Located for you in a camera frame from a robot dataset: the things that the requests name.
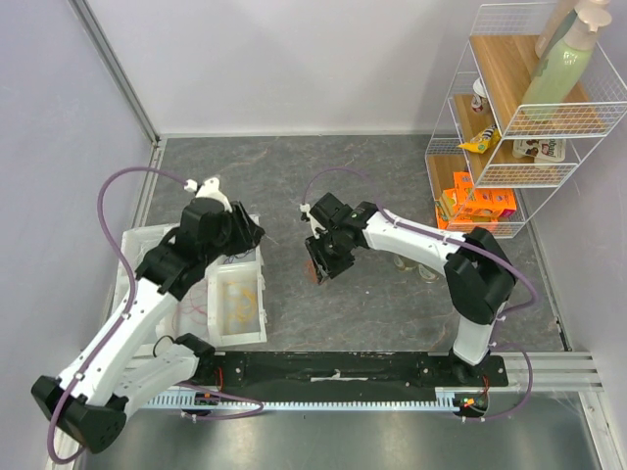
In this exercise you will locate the left glass water bottle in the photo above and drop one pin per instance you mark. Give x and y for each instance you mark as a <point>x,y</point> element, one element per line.
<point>404,264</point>

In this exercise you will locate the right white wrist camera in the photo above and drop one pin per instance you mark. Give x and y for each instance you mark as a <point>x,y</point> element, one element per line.
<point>307,217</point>

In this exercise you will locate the beige pump bottle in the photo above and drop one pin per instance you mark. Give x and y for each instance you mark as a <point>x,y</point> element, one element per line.
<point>560,21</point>

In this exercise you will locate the white compartment tray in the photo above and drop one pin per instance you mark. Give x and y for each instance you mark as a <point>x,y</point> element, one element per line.
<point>226,308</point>

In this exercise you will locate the right glass water bottle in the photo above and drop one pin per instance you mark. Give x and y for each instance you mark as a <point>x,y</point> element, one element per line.
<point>427,274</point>

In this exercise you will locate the aluminium corner post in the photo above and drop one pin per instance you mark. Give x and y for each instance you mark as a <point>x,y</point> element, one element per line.
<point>106,52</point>

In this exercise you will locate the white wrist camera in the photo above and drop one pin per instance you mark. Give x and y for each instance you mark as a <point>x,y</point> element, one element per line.
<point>208,189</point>
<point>307,217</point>

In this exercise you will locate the white wire shelf rack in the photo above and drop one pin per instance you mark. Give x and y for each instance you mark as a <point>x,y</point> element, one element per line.
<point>500,50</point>

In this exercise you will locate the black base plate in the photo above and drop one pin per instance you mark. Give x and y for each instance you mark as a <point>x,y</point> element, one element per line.
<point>344,376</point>

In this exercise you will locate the small white cup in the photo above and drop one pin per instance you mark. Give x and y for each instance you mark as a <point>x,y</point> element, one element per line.
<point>479,102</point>

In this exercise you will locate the orange snack box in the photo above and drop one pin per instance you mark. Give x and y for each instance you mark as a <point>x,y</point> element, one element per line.
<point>479,207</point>

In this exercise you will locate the yellow snack bag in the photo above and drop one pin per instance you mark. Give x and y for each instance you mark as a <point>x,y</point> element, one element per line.
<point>488,138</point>

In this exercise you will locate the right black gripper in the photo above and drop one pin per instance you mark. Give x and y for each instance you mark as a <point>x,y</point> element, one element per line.
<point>328,260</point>

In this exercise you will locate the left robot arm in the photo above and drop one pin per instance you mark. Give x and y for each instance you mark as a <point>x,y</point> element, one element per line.
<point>92,399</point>

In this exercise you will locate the green yellow snack box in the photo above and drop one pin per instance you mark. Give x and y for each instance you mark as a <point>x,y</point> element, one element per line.
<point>447,205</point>

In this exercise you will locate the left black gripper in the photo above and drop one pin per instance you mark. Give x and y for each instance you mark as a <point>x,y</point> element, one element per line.
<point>249,233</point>

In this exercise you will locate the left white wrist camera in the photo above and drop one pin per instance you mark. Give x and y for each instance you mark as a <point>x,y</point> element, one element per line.
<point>208,189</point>

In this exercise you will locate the glass water bottle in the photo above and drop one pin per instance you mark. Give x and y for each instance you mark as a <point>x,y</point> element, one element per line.
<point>427,274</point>
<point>404,264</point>

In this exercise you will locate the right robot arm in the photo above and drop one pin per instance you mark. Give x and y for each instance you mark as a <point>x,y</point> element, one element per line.
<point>473,264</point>

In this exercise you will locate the green lotion pump bottle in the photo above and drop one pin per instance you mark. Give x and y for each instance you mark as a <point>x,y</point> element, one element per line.
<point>564,60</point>

